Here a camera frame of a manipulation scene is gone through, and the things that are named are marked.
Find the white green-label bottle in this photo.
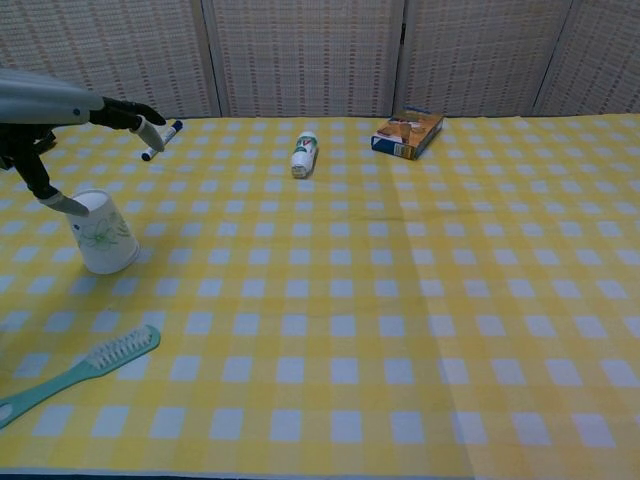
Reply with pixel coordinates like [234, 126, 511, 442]
[290, 130, 321, 180]

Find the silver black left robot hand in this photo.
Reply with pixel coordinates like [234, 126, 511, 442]
[0, 68, 167, 217]

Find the teal plastic brush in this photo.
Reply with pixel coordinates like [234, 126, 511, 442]
[0, 323, 163, 432]

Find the orange blue card box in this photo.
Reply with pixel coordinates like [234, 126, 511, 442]
[370, 104, 447, 162]

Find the white blue-capped marker pen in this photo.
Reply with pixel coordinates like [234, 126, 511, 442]
[140, 119, 184, 163]

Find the woven folding screen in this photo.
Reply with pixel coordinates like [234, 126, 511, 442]
[0, 0, 640, 119]

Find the yellow white checked tablecloth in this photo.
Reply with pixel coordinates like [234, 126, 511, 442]
[0, 114, 640, 477]

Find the clear plastic cup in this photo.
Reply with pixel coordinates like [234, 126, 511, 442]
[66, 188, 142, 276]

